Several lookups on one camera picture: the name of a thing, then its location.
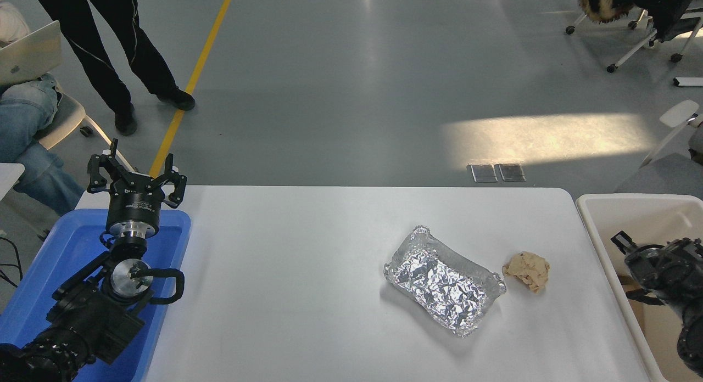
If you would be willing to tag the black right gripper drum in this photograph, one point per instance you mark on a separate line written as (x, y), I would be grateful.
(645, 267)

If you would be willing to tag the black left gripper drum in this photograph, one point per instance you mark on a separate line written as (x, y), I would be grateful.
(134, 201)

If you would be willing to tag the silver foil tray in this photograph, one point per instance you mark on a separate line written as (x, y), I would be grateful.
(442, 283)

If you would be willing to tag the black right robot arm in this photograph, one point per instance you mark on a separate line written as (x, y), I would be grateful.
(686, 283)

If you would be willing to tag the large pale plastic bin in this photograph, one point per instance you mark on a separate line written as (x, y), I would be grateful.
(604, 217)

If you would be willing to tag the white chair with castors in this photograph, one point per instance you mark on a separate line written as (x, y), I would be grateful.
(66, 116)

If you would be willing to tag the blue plastic tray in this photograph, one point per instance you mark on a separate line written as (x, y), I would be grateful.
(71, 250)

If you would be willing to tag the seated person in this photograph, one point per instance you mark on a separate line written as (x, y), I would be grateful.
(27, 129)

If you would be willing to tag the small white side table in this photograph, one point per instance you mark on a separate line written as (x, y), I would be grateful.
(8, 176)

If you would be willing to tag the crumpled tan paper ball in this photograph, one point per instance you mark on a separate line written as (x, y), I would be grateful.
(527, 271)

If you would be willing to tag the standing person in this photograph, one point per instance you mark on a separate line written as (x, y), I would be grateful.
(104, 52)

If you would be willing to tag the metal floor socket cover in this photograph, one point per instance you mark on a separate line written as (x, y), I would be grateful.
(482, 173)
(510, 172)

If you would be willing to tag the silver laptop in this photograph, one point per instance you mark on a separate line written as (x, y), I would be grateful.
(30, 55)

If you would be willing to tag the white bar on floor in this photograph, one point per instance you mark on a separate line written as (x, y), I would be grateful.
(687, 82)

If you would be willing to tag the white-legged office chair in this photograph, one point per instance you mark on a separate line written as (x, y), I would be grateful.
(637, 44)

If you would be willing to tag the dark coat with fur trim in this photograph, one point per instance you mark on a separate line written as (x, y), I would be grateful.
(653, 0)

